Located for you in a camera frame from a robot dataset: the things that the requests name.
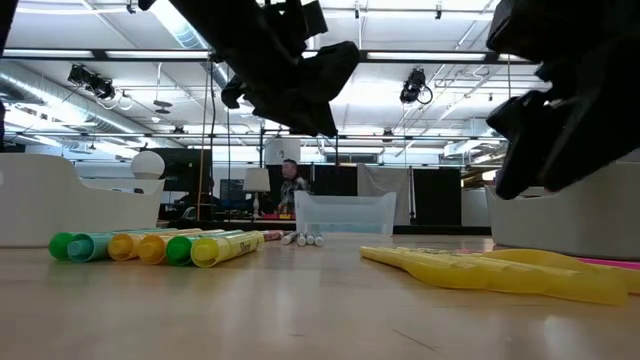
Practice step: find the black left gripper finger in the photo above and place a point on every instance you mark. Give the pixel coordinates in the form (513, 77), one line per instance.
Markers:
(317, 117)
(277, 114)

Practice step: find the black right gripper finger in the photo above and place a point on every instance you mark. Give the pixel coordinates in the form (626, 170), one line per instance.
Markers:
(522, 162)
(590, 140)

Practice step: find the slim yellow highlighter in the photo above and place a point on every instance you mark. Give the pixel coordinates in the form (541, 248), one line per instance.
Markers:
(500, 287)
(500, 270)
(550, 257)
(500, 279)
(500, 262)

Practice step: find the red dry-erase marker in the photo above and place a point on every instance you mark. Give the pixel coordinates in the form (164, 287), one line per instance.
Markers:
(272, 235)

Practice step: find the black dry-erase marker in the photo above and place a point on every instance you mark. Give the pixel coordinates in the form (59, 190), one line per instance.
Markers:
(310, 239)
(318, 240)

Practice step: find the brown dry-erase marker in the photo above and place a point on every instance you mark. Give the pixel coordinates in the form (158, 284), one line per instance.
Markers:
(301, 240)

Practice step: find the slim pink highlighter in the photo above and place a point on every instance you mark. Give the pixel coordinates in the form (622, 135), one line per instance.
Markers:
(615, 263)

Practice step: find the yellow chunky highlighter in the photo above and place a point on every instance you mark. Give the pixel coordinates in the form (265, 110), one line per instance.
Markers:
(215, 250)
(152, 249)
(122, 246)

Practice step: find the green chunky highlighter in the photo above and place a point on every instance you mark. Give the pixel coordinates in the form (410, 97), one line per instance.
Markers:
(180, 250)
(60, 246)

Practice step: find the teal chunky highlighter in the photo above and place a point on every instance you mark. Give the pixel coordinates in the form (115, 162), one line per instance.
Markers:
(82, 248)

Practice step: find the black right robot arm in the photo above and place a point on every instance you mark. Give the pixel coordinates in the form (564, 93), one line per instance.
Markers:
(620, 60)

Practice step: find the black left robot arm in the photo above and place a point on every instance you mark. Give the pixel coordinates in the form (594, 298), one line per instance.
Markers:
(225, 25)

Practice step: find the white shade table lamp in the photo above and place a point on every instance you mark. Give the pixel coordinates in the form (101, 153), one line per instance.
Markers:
(256, 180)

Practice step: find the person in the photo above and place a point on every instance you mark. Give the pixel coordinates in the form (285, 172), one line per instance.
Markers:
(290, 190)

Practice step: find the grey translucent plastic bin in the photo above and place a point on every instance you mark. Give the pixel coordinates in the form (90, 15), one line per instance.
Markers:
(575, 225)

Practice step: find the grey curtain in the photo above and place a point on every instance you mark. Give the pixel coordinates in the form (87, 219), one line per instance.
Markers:
(382, 180)

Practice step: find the black room panel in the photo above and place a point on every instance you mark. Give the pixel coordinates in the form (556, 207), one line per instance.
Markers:
(437, 195)

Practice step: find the clear plastic bin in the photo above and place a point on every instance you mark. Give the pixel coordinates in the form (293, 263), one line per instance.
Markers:
(345, 210)

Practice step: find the brass lamp with white bulb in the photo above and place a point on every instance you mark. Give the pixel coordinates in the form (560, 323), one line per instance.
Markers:
(147, 165)

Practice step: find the white plastic bin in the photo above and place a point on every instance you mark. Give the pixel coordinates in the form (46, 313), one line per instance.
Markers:
(50, 200)

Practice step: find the black ceiling camera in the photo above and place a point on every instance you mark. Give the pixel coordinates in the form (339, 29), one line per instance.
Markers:
(95, 82)
(412, 87)

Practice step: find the dark wall screen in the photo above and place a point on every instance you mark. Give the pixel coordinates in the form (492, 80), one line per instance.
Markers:
(185, 170)

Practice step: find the silver ceiling duct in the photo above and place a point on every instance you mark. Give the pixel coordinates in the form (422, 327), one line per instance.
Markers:
(50, 100)

